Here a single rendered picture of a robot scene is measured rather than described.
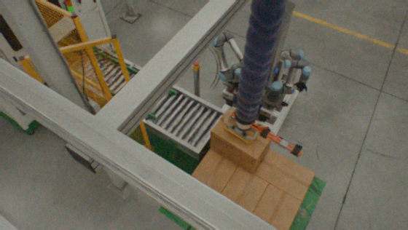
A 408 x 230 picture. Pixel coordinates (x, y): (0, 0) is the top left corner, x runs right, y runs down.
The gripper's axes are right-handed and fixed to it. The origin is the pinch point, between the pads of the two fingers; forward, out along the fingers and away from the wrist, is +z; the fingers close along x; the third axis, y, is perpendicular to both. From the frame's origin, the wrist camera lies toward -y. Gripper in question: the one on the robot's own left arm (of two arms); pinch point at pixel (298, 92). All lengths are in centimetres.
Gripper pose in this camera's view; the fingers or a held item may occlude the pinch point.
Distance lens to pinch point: 318.6
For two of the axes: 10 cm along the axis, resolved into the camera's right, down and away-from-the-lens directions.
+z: 0.0, 5.6, 8.3
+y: -5.0, 7.2, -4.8
